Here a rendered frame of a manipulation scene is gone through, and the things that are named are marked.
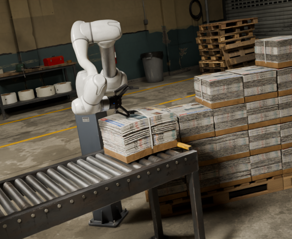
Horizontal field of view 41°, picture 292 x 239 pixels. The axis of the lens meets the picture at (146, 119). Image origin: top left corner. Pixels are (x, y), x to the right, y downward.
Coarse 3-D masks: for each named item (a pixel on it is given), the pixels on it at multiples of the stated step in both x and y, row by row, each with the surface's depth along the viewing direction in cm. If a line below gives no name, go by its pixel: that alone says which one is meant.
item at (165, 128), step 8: (144, 112) 244; (152, 112) 242; (160, 112) 240; (168, 112) 238; (160, 120) 235; (168, 120) 238; (160, 128) 236; (168, 128) 239; (160, 136) 237; (168, 136) 240
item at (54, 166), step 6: (102, 150) 258; (78, 156) 252; (84, 156) 250; (60, 162) 246; (66, 162) 244; (42, 168) 239; (48, 168) 238; (54, 168) 240; (24, 174) 233; (30, 174) 232; (6, 180) 227; (12, 180) 227; (24, 180) 231; (0, 186) 224; (30, 186) 233
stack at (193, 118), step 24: (192, 120) 312; (216, 120) 317; (240, 120) 321; (264, 120) 326; (192, 144) 316; (216, 144) 320; (240, 144) 325; (264, 144) 330; (216, 168) 325; (240, 168) 330; (264, 168) 335; (168, 192) 321; (216, 192) 330; (264, 192) 340; (168, 216) 325
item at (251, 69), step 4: (236, 68) 349; (240, 68) 346; (244, 68) 343; (248, 68) 340; (252, 68) 337; (256, 68) 334; (260, 68) 331; (264, 68) 329; (268, 68) 326; (232, 72) 332; (236, 72) 329; (240, 72) 325; (244, 72) 322; (248, 72) 320; (252, 72) 317; (256, 72) 315; (260, 72) 315
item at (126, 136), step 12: (108, 120) 237; (120, 120) 232; (132, 120) 228; (108, 132) 237; (120, 132) 222; (132, 132) 226; (144, 132) 230; (108, 144) 243; (120, 144) 228; (132, 144) 227; (144, 144) 232
